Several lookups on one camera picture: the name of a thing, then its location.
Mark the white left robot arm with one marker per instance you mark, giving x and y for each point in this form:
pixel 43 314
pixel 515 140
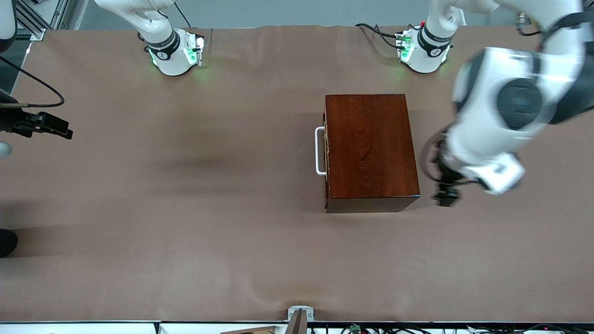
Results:
pixel 506 111

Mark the fabric table cover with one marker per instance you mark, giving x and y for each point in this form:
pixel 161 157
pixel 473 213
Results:
pixel 185 255

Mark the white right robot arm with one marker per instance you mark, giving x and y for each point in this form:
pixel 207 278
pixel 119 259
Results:
pixel 167 51

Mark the black round object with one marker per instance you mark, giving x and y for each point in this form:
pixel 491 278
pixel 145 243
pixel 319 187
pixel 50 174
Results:
pixel 6 242

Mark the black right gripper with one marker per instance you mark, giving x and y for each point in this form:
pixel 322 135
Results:
pixel 10 121

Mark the small metal table bracket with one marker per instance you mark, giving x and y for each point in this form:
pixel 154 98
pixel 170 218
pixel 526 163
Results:
pixel 300 311

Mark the aluminium frame profile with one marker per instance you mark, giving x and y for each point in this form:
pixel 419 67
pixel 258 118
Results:
pixel 32 16

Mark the dark brown wooden cabinet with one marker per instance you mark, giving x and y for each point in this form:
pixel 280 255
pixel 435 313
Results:
pixel 371 153

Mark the brown cardboard piece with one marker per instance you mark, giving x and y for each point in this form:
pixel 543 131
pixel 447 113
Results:
pixel 250 330

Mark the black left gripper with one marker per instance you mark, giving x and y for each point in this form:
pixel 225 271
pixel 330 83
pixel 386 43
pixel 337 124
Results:
pixel 446 177

